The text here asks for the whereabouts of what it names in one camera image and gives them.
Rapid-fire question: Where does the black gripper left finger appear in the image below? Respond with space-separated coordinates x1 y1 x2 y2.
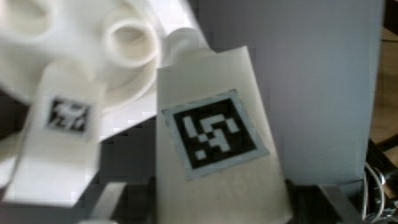
78 182 156 224

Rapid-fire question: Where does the white right fence rail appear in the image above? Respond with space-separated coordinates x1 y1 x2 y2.
191 0 383 184

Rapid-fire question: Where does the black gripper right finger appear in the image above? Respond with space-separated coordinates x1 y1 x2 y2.
286 180 369 224

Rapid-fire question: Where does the white stool leg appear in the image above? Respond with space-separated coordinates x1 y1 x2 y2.
3 63 104 207
156 47 293 224

